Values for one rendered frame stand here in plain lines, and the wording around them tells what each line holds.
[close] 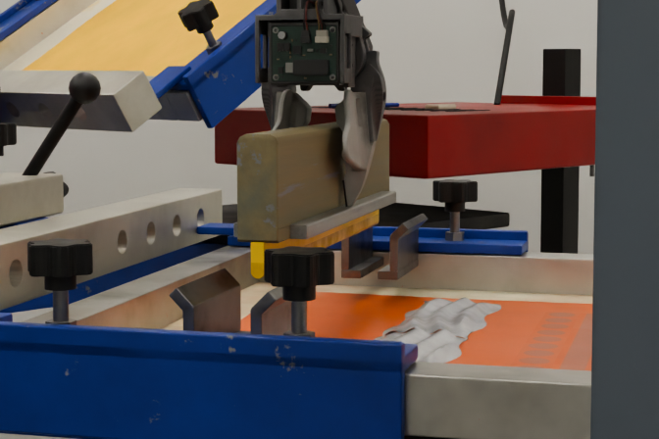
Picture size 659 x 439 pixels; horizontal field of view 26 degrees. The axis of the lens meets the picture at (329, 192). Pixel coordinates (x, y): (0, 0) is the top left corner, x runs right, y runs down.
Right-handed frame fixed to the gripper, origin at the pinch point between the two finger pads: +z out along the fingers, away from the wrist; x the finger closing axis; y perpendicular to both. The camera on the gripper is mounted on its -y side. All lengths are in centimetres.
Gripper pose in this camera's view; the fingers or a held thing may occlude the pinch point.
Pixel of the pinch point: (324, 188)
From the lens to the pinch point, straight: 115.6
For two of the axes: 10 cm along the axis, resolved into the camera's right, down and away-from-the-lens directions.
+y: -2.6, 0.8, -9.6
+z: 0.0, 10.0, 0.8
